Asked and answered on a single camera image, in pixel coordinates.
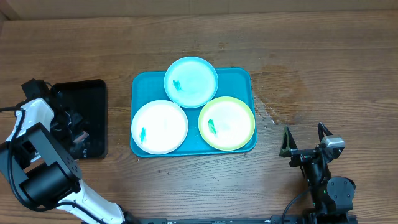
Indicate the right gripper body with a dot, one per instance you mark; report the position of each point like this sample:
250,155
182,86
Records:
301,155

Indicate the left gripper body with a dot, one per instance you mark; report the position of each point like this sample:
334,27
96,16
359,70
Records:
63,120

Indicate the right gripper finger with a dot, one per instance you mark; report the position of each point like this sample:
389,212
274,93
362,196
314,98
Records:
289,147
323,133

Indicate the yellow-green plate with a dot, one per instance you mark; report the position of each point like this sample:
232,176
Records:
226,123

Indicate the white plate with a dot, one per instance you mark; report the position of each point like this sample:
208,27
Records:
159,127

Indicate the light blue plate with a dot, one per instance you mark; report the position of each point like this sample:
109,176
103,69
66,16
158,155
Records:
191,82

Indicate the dark bow-shaped sponge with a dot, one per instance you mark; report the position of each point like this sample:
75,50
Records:
81,137

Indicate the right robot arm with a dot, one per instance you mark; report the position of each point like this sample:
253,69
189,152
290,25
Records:
332,197

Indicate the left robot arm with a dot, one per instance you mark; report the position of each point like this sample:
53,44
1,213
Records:
42,174

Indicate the black plastic tray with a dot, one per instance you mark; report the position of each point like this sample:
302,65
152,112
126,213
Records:
91,100

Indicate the teal plastic tray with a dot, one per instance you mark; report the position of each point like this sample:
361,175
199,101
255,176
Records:
149,86

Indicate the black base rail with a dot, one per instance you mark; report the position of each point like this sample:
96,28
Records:
217,221

